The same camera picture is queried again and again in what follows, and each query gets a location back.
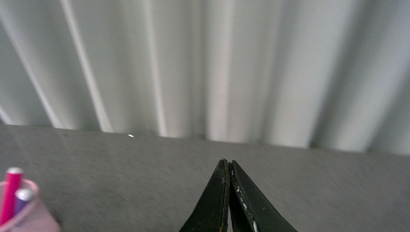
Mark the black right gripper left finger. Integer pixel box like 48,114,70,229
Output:
180,159,230,232

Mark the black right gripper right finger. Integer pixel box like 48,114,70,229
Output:
229,160,296,232

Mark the purple marker pen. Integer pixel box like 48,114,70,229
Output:
14,188,36,216

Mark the pink marker pen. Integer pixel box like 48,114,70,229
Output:
0,167,24,226

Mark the pink mesh pen cup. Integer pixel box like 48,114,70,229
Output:
0,179,61,232

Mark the white pleated curtain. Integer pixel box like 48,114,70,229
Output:
0,0,410,155

